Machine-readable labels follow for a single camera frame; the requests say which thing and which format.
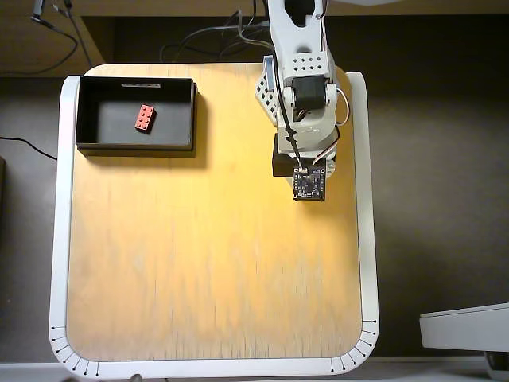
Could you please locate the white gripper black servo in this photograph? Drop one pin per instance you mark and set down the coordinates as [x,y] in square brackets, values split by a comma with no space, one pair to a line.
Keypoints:
[281,165]

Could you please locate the red lego block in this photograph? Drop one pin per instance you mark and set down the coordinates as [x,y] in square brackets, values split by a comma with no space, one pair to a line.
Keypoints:
[145,119]

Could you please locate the white flat device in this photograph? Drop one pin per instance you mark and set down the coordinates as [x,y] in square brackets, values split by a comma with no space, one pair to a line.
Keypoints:
[465,328]

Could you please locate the black open bin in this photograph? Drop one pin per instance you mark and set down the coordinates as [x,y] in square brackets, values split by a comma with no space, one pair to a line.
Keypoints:
[85,111]

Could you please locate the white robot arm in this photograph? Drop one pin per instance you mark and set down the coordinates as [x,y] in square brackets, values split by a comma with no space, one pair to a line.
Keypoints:
[302,47]

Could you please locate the tan wooden shelf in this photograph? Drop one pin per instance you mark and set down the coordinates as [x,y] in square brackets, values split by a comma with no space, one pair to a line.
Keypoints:
[47,44]

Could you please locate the black camera circuit board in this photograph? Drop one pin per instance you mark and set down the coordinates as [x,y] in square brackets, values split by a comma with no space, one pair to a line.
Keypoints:
[309,184]

